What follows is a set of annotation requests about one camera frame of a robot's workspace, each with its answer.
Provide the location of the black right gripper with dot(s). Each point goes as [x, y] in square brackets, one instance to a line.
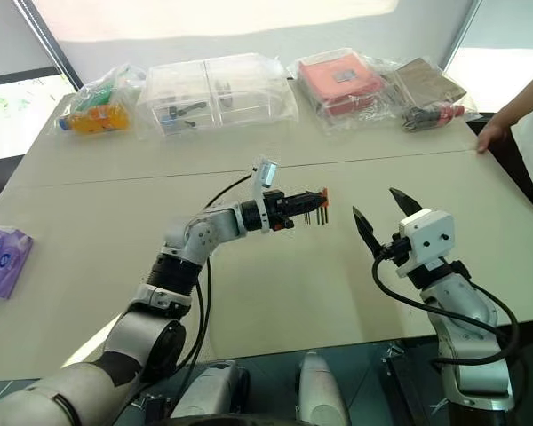
[397, 249]

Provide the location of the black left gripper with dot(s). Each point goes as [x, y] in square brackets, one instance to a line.
[279, 208]

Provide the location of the orange hex key holder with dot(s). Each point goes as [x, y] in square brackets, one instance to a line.
[323, 198]

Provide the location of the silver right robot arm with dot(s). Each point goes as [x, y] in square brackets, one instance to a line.
[466, 337]

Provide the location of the person's forearm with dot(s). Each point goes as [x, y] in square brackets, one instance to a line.
[524, 100]

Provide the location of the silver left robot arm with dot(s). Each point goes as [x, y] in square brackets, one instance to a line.
[133, 328]

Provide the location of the thick black hex key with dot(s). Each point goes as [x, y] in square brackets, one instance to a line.
[325, 216]
[319, 216]

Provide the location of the person's bare hand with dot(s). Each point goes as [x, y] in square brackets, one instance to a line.
[492, 135]

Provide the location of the red box in plastic bag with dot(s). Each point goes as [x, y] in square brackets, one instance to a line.
[342, 84]

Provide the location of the brown paper bag with tools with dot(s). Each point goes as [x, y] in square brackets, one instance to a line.
[431, 95]

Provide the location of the clear plastic drawer box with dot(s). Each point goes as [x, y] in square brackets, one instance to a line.
[215, 95]

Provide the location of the black small tool in drawer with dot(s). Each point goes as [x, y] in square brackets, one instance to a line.
[187, 108]

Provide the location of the white rounded robot body part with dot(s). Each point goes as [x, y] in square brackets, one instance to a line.
[322, 390]

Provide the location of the silver rounded robot body part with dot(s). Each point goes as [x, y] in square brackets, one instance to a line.
[211, 390]

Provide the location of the bagged orange drink bottle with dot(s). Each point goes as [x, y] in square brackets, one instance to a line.
[98, 116]

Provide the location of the white board with green marks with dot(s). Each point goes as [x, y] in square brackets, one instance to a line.
[13, 115]

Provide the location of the purple tissue pack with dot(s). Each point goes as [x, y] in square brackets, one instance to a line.
[2, 261]

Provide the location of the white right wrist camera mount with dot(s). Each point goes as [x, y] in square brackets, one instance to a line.
[428, 235]

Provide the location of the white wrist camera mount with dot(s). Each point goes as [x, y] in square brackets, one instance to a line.
[428, 235]
[265, 174]

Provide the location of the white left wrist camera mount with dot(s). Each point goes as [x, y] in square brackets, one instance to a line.
[265, 174]

